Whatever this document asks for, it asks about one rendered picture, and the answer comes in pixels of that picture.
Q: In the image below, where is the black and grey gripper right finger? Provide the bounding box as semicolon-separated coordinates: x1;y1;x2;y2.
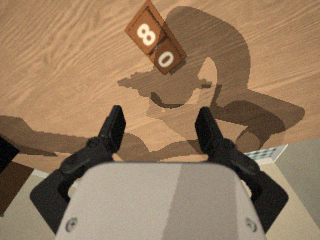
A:
195;107;289;234

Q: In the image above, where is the brown calendar cube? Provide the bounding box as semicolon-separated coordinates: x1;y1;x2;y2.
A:
149;36;182;75
128;10;165;55

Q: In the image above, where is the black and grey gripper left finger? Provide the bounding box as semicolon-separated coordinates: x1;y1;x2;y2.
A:
29;105;126;236

